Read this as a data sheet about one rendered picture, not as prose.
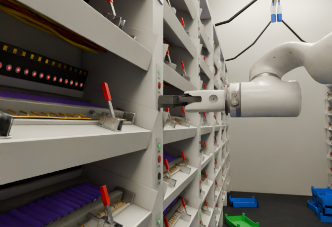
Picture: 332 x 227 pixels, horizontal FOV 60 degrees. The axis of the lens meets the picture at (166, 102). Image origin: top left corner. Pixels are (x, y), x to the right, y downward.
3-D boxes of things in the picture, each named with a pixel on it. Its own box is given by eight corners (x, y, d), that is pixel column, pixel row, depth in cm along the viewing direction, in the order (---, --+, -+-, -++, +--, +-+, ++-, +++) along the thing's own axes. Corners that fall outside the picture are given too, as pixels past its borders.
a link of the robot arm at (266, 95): (239, 72, 70) (240, 102, 64) (299, 70, 66) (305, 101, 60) (240, 95, 76) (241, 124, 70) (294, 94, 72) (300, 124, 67)
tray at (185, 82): (194, 96, 139) (202, 69, 139) (158, 77, 80) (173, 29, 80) (156, 85, 144) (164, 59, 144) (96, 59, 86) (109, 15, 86)
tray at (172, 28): (194, 57, 140) (202, 30, 140) (158, 11, 82) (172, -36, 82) (156, 48, 146) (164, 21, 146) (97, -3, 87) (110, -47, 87)
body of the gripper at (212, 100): (230, 114, 65) (182, 115, 68) (232, 116, 75) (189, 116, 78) (230, 82, 66) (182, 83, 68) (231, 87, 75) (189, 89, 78)
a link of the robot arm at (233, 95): (240, 116, 65) (227, 117, 66) (240, 117, 73) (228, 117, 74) (239, 80, 65) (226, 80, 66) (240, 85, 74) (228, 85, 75)
